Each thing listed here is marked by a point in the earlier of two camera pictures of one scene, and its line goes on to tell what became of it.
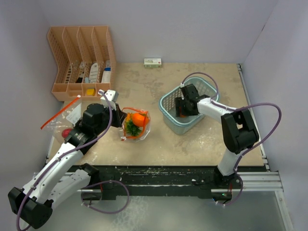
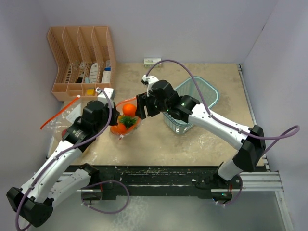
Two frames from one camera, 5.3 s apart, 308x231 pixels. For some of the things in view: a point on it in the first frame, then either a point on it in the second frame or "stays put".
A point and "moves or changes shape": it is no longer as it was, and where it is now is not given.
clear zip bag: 136,125 moves or changes shape
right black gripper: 179,101 → 143,100
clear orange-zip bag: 65,121 stays put
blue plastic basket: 185,124 stays put
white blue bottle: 107,73 stays put
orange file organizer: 85,60 stays put
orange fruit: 140,120 → 120,128
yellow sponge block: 91,92 stays put
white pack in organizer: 94,73 stays put
